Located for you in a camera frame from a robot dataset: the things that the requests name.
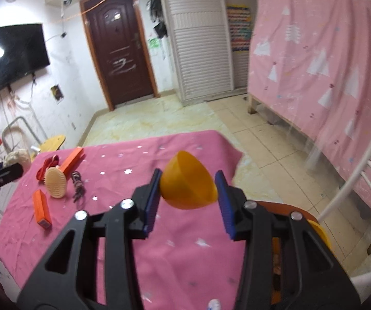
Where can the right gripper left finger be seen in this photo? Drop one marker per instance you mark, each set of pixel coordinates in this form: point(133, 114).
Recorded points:
point(91, 264)

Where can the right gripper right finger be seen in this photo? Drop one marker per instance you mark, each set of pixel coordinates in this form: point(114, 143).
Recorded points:
point(233, 203)

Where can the red cloth with white trim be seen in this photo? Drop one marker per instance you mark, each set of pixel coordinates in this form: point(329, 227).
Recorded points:
point(47, 164)

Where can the orange plastic half shell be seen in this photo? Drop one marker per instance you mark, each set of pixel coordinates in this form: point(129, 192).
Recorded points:
point(186, 184)

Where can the orange trash bin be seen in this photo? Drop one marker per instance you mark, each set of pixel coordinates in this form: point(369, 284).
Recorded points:
point(287, 264)

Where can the white gloved right hand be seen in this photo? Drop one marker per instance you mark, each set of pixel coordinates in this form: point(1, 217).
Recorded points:
point(214, 304)

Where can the orange box lower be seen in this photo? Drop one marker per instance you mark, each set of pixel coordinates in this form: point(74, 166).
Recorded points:
point(41, 211)

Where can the orange box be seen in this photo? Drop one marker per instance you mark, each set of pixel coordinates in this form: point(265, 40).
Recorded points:
point(72, 159)
point(41, 211)

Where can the beige round bumpy disc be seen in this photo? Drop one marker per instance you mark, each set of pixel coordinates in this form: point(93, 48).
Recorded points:
point(55, 182)

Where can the orange box upper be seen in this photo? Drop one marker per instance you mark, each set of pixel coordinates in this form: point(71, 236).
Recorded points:
point(72, 159)

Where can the dark brown door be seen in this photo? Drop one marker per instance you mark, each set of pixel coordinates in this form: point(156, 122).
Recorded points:
point(119, 51)

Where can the white slatted wardrobe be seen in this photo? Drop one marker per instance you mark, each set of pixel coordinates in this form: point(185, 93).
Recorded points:
point(205, 65)

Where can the pink tree print curtain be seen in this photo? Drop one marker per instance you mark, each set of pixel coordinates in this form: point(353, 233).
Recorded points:
point(310, 62)

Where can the black bags hanging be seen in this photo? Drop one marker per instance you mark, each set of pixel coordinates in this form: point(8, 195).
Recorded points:
point(155, 8)

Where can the wall mounted black television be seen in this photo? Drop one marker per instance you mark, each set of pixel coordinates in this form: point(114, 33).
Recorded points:
point(22, 52)

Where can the colourful wall chart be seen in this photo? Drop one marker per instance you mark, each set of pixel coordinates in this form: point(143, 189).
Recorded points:
point(240, 25)

